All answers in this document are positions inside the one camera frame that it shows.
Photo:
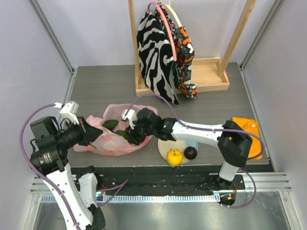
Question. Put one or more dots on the fake orange fruit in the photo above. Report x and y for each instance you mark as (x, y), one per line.
(174, 157)

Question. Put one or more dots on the fake green avocado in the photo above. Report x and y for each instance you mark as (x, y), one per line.
(110, 124)
(123, 134)

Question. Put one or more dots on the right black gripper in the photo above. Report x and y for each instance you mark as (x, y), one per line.
(137, 133)

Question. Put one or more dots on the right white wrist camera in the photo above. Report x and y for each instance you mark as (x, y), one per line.
(130, 116)

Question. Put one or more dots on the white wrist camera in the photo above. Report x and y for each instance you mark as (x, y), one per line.
(130, 116)
(68, 111)

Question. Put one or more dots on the cream wooden hanger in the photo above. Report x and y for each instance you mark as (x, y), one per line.
(172, 12)

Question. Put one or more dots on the fake mangosteen green leaves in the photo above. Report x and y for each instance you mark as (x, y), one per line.
(190, 153)

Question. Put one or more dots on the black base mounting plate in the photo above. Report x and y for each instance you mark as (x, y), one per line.
(166, 180)

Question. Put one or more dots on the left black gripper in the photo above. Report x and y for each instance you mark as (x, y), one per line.
(91, 132)

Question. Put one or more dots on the wooden clothes rack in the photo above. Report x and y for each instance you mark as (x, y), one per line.
(208, 73)

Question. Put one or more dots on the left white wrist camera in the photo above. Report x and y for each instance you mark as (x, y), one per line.
(68, 111)

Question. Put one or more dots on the orange folded cloth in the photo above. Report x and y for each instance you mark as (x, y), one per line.
(251, 126)

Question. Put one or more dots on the cream and blue plate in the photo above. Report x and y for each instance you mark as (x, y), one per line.
(165, 146)

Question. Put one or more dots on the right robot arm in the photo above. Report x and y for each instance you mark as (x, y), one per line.
(233, 143)

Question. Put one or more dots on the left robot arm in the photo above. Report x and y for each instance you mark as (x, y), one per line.
(76, 200)

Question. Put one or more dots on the pink plastic bag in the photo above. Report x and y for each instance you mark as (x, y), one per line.
(110, 143)

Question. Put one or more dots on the white slotted cable duct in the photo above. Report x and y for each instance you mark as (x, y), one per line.
(119, 199)

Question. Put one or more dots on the orange black patterned garment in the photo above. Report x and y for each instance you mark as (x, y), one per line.
(185, 52)

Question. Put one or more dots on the black white zebra garment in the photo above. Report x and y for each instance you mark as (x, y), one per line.
(156, 57)

